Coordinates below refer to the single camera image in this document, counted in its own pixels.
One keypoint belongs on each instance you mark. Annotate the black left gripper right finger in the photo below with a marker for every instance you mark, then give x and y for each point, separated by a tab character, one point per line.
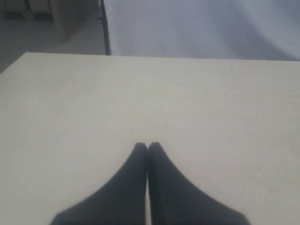
174	200

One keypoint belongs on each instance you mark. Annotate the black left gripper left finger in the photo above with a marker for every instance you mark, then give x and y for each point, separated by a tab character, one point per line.
121	201

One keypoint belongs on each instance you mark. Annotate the black backdrop stand pole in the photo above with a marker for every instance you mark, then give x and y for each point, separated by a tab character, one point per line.
104	22

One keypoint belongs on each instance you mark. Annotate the wooden crate in background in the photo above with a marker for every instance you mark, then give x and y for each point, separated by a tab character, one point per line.
68	15

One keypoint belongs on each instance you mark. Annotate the white backdrop cloth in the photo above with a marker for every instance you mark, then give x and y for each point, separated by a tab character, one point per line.
214	29

